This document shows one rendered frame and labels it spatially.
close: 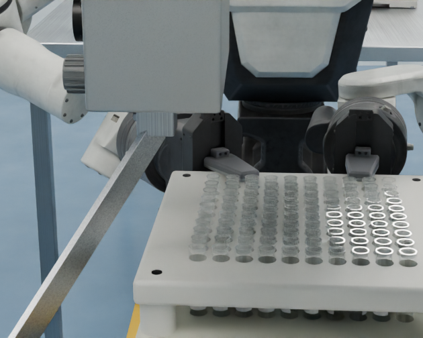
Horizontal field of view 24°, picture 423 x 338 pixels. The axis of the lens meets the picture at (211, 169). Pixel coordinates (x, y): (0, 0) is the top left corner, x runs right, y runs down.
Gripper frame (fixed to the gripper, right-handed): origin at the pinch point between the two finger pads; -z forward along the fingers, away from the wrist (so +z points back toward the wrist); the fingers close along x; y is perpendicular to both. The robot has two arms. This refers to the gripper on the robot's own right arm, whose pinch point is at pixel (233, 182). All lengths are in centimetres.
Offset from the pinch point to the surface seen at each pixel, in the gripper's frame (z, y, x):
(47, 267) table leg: 139, -29, 66
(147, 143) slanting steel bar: -8.6, 13.1, -7.7
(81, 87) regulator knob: -3.3, 16.4, -11.5
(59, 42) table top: 133, -33, 9
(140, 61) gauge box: -10.0, 14.2, -14.6
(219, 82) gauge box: -13.0, 9.1, -13.0
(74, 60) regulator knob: -2.7, 16.7, -13.7
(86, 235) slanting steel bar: -11.1, 19.5, -1.9
